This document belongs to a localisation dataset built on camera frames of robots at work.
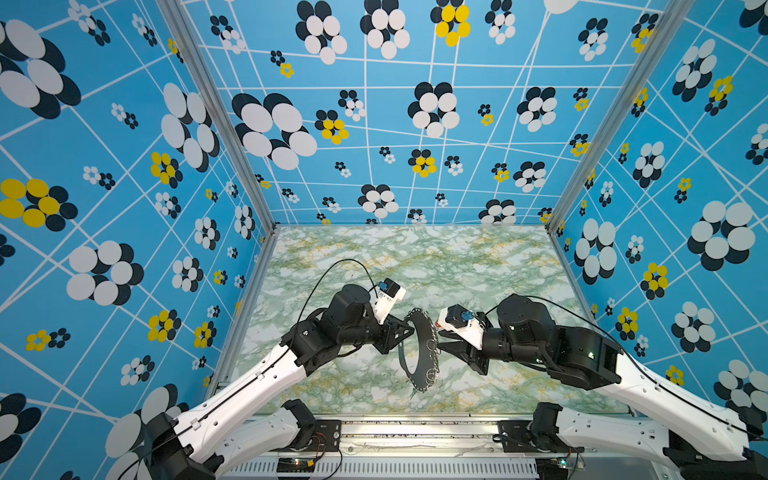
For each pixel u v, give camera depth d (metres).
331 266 1.10
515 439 0.72
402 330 0.67
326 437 0.73
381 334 0.60
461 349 0.53
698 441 0.40
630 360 0.43
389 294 0.61
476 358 0.51
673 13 0.68
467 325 0.49
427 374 0.59
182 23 0.70
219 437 0.41
